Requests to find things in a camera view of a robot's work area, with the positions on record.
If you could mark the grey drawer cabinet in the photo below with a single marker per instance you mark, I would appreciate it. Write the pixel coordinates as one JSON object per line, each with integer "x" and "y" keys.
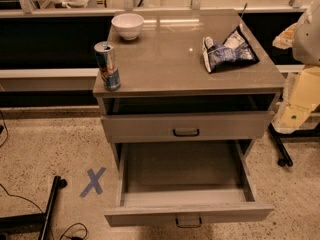
{"x": 163, "y": 71}

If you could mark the white ceramic bowl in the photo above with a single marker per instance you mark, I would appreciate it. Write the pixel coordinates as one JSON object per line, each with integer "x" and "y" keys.
{"x": 128, "y": 25}

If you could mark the open drawer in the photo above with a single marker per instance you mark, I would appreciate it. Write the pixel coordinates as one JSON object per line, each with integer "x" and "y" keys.
{"x": 185, "y": 184}
{"x": 186, "y": 126}

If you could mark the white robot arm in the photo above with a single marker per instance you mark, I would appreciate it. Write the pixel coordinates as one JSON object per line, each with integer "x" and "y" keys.
{"x": 306, "y": 43}

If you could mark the blue tape cross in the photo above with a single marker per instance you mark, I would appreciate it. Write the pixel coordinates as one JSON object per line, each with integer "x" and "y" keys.
{"x": 94, "y": 178}

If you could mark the open bottom drawer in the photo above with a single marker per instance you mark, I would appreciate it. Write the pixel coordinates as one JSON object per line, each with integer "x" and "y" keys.
{"x": 185, "y": 184}

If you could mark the black stand leg right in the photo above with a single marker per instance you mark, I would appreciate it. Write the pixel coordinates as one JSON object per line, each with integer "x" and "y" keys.
{"x": 284, "y": 158}

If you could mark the blue chip bag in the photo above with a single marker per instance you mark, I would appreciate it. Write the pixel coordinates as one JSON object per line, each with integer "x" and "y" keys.
{"x": 235, "y": 50}

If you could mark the open middle drawer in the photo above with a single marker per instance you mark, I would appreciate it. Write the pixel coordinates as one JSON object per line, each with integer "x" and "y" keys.
{"x": 186, "y": 126}

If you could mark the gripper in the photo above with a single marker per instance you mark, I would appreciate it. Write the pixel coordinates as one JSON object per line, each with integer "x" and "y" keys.
{"x": 308, "y": 40}

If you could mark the silver blue drink can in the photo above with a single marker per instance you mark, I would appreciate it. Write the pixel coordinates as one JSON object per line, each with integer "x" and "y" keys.
{"x": 106, "y": 60}

